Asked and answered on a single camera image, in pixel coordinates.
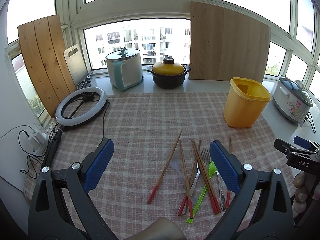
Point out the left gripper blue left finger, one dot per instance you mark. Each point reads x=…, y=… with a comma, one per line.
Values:
x=49, y=217

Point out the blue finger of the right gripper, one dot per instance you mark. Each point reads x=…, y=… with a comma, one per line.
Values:
x=306, y=144
x=283, y=146

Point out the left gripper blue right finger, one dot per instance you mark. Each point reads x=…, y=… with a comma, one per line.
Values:
x=272, y=218

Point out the right hand pink sleeve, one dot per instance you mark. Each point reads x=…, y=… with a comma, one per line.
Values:
x=301, y=194

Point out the white floral rice cooker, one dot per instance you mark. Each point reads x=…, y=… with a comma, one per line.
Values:
x=291, y=99

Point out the metal spoon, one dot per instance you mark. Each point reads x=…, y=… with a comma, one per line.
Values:
x=221, y=195

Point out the yellow plastic container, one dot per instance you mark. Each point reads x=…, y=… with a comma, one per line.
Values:
x=245, y=102

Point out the metal fork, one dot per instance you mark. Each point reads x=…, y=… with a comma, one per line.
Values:
x=205, y=156

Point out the white power adapter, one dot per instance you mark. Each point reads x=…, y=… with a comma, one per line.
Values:
x=37, y=139

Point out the pink plaid tablecloth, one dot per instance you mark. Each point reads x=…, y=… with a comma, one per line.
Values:
x=143, y=127

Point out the clear plastic spoon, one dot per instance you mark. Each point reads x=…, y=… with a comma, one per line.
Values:
x=175, y=164

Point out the large light wooden board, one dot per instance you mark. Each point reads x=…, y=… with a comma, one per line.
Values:
x=226, y=44

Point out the black pot yellow lid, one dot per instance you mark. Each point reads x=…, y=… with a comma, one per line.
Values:
x=168, y=74

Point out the black scissors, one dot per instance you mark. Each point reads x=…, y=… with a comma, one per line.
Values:
x=86, y=82

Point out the small grey cutting board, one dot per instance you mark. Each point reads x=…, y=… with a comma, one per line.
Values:
x=75, y=63

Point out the white teal electric pot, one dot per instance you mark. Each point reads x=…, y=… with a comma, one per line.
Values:
x=124, y=68

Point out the pine plank cutting board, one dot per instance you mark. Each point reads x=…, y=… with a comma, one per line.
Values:
x=42, y=47

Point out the white ring light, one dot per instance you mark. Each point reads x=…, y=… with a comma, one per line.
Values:
x=84, y=94

